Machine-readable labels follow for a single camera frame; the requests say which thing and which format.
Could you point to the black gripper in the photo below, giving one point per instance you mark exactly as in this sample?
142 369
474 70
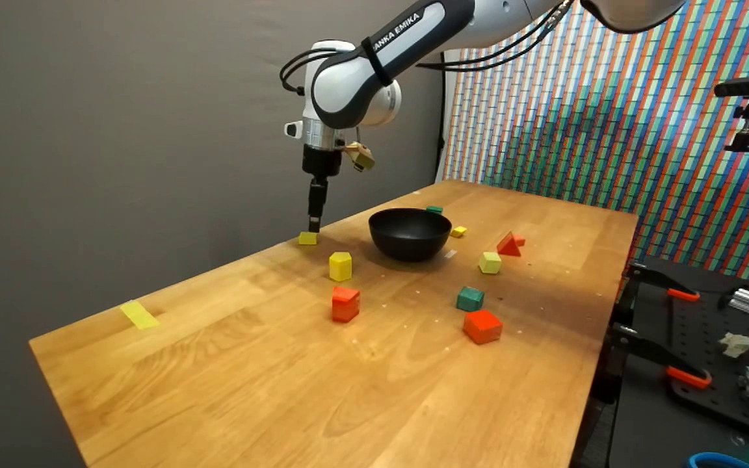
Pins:
319 161

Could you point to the black bowl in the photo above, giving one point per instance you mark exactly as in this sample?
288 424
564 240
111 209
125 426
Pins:
409 250

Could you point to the green wooden cube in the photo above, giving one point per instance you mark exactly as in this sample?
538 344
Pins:
435 209
470 299

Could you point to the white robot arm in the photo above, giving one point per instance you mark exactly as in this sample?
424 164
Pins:
344 87

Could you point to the grey fabric backdrop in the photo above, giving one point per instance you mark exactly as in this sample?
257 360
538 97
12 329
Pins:
132 131

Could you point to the yellow tape strip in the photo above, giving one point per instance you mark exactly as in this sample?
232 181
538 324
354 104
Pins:
140 316

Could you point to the multicolour patterned backdrop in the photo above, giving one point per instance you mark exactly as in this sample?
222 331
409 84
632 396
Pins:
636 146

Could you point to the black pegboard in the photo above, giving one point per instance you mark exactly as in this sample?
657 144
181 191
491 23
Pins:
703 326

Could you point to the white crumpled object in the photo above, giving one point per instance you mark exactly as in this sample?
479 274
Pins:
737 344

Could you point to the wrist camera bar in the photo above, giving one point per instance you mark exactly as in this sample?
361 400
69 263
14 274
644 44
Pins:
361 156

